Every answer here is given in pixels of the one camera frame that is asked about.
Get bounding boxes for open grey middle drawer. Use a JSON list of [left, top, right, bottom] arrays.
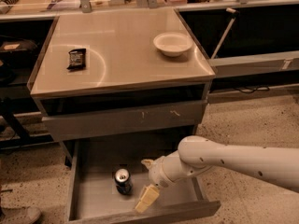
[[66, 128, 221, 224]]

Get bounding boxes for grey sneaker shoe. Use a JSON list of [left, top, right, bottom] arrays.
[[0, 207, 41, 224]]

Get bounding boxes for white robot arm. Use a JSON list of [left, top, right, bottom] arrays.
[[135, 135, 299, 213]]

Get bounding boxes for closed grey top drawer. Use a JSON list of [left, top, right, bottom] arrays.
[[43, 101, 207, 141]]

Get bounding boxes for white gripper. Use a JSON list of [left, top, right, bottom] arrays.
[[135, 151, 211, 213]]

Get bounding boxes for dark bag on shelf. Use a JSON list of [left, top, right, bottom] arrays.
[[0, 39, 37, 59]]

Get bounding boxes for black cable on floor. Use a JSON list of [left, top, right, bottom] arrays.
[[234, 85, 271, 94]]

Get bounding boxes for black snack bar wrapper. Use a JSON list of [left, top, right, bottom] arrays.
[[67, 49, 86, 70]]

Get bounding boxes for blue pepsi can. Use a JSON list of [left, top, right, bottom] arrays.
[[114, 169, 133, 195]]

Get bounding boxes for grey drawer cabinet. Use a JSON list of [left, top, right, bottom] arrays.
[[26, 7, 217, 168]]

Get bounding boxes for white ceramic bowl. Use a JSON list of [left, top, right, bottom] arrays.
[[153, 32, 193, 57]]

